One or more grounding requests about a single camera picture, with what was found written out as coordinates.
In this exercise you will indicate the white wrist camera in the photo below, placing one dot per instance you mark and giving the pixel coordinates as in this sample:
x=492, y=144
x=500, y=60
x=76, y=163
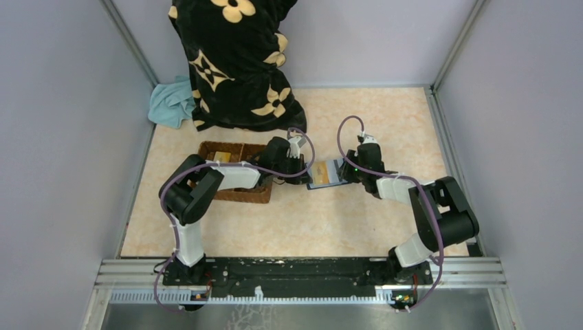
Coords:
x=295, y=145
x=367, y=139

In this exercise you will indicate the gold VIP card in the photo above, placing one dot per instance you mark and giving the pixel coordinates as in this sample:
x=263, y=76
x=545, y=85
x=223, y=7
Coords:
x=324, y=173

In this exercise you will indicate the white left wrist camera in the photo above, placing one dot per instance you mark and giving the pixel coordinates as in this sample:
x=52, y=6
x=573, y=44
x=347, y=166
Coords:
x=295, y=145

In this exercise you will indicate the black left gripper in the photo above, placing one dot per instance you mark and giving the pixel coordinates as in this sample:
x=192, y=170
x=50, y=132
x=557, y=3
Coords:
x=300, y=168

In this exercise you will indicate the gold card in basket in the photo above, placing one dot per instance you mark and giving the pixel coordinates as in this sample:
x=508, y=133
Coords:
x=221, y=157

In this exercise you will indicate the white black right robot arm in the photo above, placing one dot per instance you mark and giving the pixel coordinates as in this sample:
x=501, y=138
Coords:
x=442, y=214

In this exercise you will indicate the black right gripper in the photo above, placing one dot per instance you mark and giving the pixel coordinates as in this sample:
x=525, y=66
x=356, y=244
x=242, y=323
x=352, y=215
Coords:
x=348, y=170

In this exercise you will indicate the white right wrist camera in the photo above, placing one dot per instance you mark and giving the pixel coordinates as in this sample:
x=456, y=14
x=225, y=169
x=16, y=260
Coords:
x=367, y=139

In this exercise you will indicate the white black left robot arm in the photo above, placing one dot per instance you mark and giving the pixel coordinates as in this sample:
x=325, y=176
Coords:
x=187, y=194

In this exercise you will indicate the brown woven divided basket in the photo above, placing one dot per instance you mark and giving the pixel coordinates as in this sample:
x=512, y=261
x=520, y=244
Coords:
x=239, y=184

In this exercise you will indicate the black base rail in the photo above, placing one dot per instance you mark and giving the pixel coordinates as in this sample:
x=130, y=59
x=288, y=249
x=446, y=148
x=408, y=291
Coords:
x=362, y=270

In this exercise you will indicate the navy blue card holder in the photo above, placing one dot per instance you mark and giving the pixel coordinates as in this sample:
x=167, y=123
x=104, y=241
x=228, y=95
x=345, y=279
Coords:
x=338, y=163

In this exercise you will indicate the black floral blanket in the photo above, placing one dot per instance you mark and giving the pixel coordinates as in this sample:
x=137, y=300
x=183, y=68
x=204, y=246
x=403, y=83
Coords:
x=235, y=51

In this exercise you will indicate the light blue cloth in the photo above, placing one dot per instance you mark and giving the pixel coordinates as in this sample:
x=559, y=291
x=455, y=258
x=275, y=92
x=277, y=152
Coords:
x=170, y=104

